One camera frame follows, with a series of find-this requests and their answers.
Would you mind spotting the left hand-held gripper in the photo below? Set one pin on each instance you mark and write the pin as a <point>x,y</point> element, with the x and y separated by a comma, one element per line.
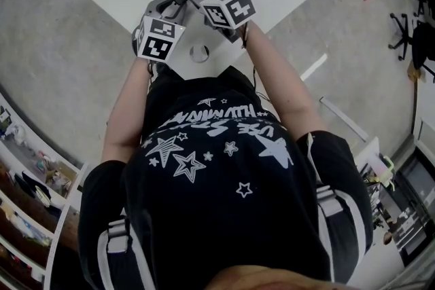
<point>159,44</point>

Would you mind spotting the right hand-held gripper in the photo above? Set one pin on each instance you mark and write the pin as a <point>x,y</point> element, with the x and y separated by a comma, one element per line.
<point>224,6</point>

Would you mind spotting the round white desk lamp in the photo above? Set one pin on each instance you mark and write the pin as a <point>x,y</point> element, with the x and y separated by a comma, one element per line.
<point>199,53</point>

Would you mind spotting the person's left forearm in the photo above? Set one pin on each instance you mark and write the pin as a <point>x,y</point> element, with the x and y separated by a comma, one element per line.
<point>127,112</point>

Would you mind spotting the person's right forearm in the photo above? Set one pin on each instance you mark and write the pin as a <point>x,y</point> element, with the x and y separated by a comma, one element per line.
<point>282,78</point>

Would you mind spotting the person's black star-print shirt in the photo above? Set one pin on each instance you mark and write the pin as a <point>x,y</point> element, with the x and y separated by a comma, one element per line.
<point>221,214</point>

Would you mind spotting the white storage shelf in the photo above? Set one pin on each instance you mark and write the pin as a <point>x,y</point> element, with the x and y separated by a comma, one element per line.
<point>30,180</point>

